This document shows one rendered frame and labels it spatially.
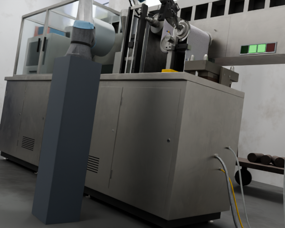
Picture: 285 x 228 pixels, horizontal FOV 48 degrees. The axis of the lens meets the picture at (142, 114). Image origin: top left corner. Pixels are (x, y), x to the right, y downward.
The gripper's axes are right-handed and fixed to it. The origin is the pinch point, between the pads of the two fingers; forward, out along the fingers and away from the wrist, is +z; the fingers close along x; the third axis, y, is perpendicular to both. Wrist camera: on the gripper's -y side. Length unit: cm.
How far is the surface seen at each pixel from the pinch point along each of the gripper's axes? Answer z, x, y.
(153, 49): 15.4, 30.3, 0.1
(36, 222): 24, 13, -143
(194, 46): 15.8, -8.0, -0.1
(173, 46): 7.9, -0.7, -10.3
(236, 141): 74, -33, -30
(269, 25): 24, -47, 29
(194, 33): 9.4, -8.1, 5.4
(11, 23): 41, 875, 282
